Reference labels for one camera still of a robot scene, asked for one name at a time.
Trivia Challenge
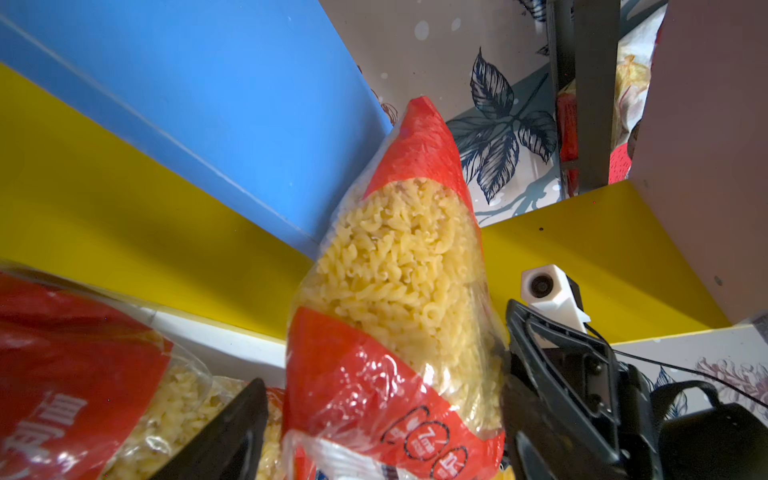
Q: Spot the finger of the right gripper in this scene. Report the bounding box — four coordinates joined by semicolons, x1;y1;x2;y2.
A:
505;300;621;465

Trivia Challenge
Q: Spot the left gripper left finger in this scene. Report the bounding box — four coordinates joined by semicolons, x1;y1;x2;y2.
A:
151;379;268;480

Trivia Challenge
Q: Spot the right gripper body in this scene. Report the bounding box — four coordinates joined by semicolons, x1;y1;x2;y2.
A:
575;353;667;480

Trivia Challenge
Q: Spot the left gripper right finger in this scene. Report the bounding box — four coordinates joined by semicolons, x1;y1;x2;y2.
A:
502;365;606;479

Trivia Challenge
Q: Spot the red macaroni bag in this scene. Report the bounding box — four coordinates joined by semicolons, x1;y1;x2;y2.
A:
282;97;505;479

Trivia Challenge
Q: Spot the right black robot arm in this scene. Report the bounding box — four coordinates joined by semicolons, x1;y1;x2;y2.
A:
502;300;767;479

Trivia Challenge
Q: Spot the red noodle bag left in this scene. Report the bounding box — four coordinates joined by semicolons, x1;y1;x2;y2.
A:
0;263;286;480

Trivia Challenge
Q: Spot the yellow shelf unit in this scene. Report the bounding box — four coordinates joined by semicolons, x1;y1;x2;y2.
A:
0;0;768;346

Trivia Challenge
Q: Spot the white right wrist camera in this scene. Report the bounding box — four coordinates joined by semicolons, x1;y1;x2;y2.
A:
521;264;591;334

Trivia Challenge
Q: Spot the black wall basket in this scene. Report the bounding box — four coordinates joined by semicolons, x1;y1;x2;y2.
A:
545;0;622;196

